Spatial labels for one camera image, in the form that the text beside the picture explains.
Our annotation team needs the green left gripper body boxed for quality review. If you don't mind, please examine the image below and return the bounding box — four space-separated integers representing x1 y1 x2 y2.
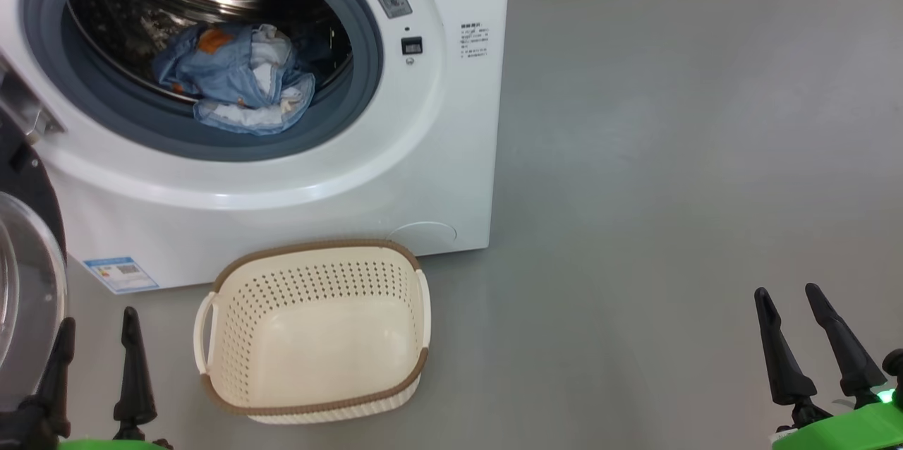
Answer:
0 401 174 450

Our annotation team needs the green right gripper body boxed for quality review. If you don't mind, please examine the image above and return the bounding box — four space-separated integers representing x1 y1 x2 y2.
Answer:
772 387 903 450

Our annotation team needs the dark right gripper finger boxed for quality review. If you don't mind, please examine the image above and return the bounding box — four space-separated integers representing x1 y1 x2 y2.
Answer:
753 287 818 406
805 283 887 398

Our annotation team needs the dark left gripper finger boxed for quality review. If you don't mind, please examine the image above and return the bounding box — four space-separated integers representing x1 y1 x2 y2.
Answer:
28 316 76 440
113 307 158 440

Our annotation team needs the black round washer door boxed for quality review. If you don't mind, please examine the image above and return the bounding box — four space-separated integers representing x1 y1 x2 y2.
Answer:
0 108 69 412

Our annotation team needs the blue printed garment with orange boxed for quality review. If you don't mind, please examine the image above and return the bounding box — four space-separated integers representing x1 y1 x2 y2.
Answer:
194 73 316 137
152 22 297 109

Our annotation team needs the white front-load washing machine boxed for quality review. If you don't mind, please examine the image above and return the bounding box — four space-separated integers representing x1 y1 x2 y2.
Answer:
0 0 513 293

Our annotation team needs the metal washer door hinge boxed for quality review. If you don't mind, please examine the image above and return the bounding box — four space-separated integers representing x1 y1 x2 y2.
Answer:
0 55 66 144

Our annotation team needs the blue energy label sticker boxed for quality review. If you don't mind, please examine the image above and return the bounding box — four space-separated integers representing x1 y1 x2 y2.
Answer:
83 256 159 294

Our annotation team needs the cream perforated laundry basket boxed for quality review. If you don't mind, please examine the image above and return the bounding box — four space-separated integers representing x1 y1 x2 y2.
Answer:
193 238 432 425

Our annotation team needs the round white filter cover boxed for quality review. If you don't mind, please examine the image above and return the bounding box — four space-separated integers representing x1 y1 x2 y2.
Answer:
387 221 458 255

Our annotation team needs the small black text label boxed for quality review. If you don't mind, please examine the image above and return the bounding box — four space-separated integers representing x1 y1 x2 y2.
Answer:
460 22 489 59

